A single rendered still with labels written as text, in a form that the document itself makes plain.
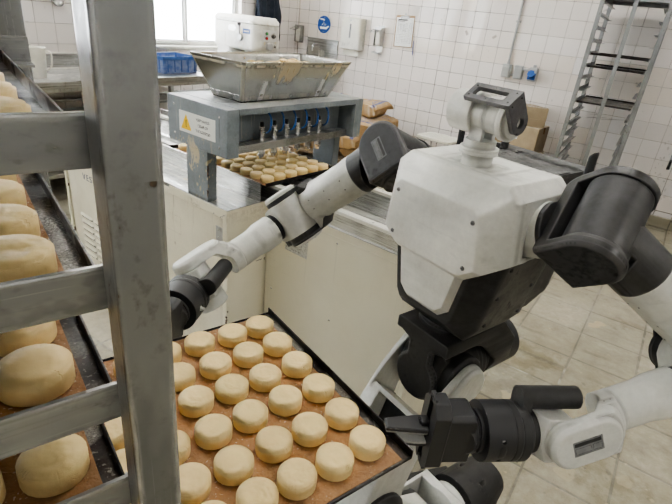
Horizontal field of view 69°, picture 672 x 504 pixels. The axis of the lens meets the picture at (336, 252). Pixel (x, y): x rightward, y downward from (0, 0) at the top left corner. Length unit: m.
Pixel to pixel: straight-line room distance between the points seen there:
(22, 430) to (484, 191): 0.64
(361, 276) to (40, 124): 1.42
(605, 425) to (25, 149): 0.75
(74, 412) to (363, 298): 1.36
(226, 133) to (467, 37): 4.27
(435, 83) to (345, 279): 4.31
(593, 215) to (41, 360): 0.66
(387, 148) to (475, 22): 4.73
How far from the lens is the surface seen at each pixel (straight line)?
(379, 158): 0.97
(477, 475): 1.58
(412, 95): 5.92
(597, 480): 2.28
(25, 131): 0.29
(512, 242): 0.78
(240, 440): 0.73
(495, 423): 0.76
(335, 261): 1.69
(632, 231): 0.77
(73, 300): 0.33
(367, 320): 1.69
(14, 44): 0.71
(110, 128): 0.27
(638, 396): 0.88
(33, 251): 0.36
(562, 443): 0.80
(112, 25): 0.26
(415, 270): 0.89
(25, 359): 0.42
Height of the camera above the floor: 1.48
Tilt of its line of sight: 26 degrees down
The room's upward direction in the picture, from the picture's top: 6 degrees clockwise
